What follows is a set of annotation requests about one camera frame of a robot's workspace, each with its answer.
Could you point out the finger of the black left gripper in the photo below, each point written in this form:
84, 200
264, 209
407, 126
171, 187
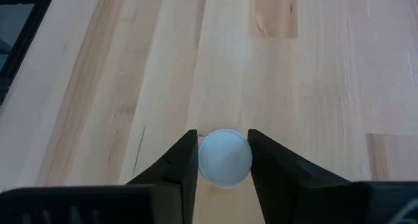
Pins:
178, 185
281, 191

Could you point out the small pink pill bottle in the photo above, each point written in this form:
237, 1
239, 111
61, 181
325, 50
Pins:
225, 158

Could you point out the black aluminium rig frame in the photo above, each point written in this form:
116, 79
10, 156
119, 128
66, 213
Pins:
31, 29

